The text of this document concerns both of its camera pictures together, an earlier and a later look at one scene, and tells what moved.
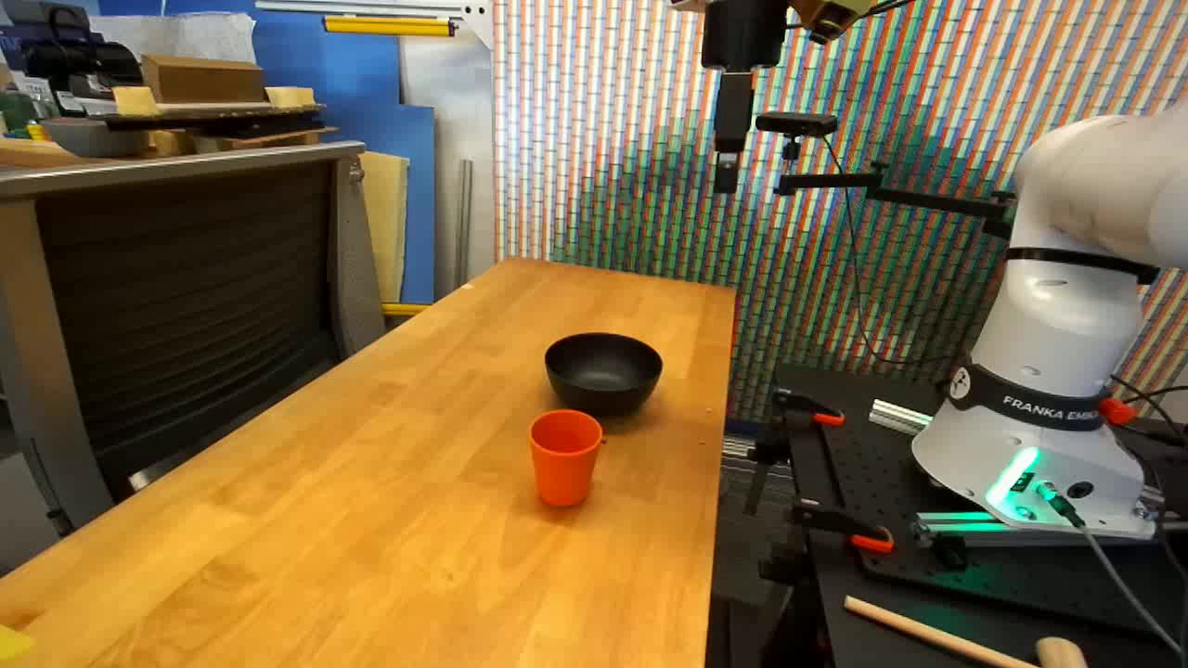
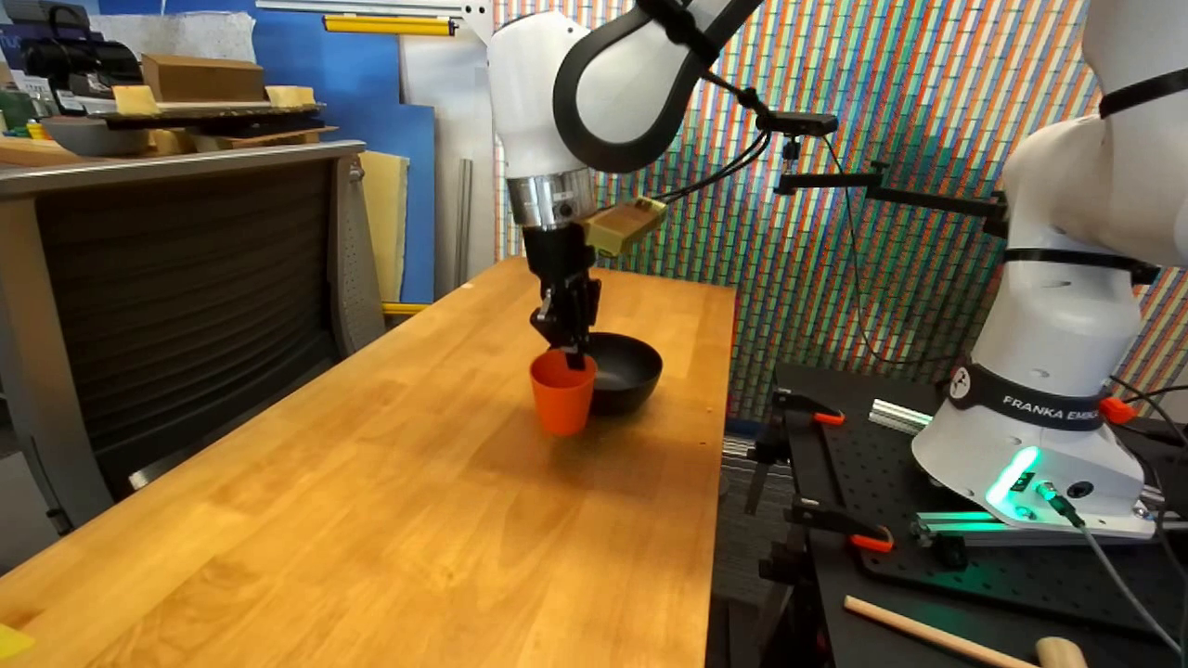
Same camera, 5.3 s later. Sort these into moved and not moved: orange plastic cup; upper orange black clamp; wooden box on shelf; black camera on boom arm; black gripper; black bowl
Moved: black gripper; orange plastic cup
Not moved: black bowl; upper orange black clamp; wooden box on shelf; black camera on boom arm
